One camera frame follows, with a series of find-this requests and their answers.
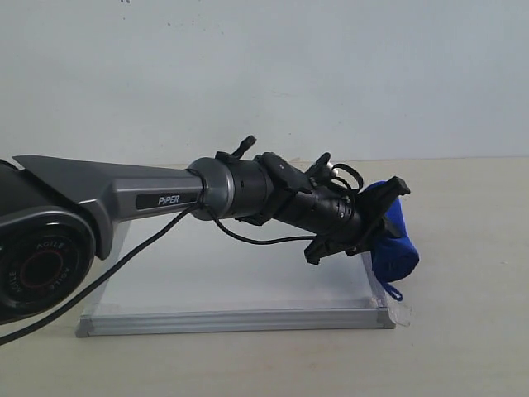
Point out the white board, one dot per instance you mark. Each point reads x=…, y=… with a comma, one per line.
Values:
x=200, y=277

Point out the blue cloth eraser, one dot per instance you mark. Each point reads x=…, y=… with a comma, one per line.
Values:
x=394, y=258

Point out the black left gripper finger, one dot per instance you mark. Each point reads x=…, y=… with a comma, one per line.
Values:
x=380, y=207

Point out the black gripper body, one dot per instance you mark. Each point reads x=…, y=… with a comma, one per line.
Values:
x=338, y=226

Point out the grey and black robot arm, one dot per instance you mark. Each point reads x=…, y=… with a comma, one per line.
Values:
x=58, y=215

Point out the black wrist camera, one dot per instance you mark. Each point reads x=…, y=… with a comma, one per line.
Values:
x=322, y=170

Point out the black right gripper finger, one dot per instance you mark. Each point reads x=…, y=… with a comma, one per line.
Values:
x=387, y=232

